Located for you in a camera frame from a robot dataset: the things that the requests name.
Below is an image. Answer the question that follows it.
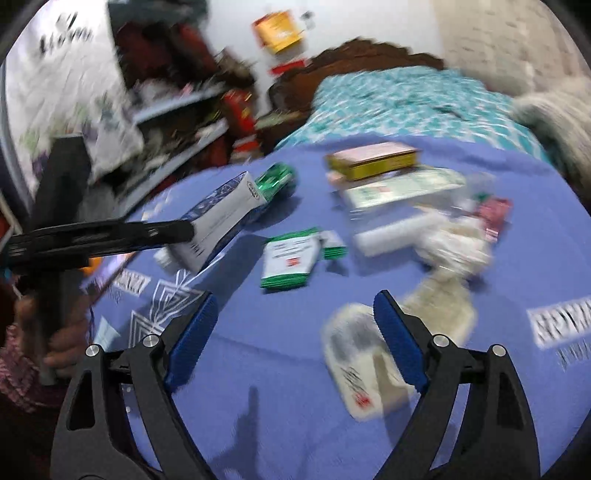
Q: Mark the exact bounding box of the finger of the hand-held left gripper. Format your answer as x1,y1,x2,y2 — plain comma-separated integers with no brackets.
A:
4,219,195,274

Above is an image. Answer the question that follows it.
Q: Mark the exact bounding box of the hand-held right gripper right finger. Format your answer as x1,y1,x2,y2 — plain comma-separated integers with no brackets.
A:
373,290,541,480

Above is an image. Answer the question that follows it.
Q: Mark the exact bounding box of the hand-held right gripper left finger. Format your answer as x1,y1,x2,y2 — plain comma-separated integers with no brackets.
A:
50,291,220,480

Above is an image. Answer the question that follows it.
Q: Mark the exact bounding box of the blue white carton box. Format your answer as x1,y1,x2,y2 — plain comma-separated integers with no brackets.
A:
168,171,269,276

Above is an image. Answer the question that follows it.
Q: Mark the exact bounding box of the yellow carton box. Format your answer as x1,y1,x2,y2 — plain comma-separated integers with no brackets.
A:
325,141,422,182

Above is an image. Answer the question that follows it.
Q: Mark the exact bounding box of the person's left hand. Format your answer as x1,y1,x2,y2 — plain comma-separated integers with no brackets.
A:
14,288,93,377

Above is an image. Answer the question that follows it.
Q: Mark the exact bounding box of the flat white packet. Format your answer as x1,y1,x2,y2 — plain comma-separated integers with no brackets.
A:
320,302,417,424

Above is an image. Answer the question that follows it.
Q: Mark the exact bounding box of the beige plastic packet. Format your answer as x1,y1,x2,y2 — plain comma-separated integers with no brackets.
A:
401,267,479,348

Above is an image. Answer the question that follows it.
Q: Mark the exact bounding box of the blue printed blanket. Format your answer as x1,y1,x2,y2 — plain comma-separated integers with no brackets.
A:
81,136,591,480

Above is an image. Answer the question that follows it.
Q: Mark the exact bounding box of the small green white box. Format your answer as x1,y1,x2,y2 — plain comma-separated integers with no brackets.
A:
320,229,348,260

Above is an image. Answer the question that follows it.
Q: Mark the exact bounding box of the white printed cloth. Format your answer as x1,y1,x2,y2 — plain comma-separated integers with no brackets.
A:
0,0,145,186

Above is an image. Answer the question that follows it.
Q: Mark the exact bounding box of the cluttered shelf unit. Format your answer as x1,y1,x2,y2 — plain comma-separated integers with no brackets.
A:
106,0,260,219

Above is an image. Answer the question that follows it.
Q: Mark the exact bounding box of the green white medicine box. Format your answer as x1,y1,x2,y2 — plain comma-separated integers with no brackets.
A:
259,228,325,293

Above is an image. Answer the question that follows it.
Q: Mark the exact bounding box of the green foil packet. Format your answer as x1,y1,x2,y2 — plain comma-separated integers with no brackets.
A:
254,162,297,200

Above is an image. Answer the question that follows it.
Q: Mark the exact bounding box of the flat white green box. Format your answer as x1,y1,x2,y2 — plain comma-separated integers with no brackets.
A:
344,168,467,211

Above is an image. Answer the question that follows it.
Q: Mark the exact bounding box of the red gift box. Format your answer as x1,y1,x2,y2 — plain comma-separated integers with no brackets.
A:
221,88,258,154

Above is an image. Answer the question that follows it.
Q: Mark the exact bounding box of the red foil wrapper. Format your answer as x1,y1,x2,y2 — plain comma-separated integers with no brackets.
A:
477,196,513,243

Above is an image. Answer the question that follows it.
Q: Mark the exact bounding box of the carved wooden headboard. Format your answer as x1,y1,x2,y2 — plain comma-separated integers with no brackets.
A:
256,37,447,154

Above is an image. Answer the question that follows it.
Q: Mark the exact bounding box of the teal patterned bedsheet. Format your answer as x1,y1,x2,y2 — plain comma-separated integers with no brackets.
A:
272,65,551,163

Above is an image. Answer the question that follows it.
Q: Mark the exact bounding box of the folded checked quilt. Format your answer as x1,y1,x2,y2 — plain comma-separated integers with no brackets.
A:
512,76,591,195

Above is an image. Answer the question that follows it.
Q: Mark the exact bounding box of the beige leaf curtain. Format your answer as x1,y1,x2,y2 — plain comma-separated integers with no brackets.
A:
433,0,579,94

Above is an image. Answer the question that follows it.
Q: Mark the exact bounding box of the red white wall hanging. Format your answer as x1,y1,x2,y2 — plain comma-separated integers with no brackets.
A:
270,57,310,77

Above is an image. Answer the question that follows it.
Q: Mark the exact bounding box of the orange wall bag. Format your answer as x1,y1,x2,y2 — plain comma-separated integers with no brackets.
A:
251,9,306,57

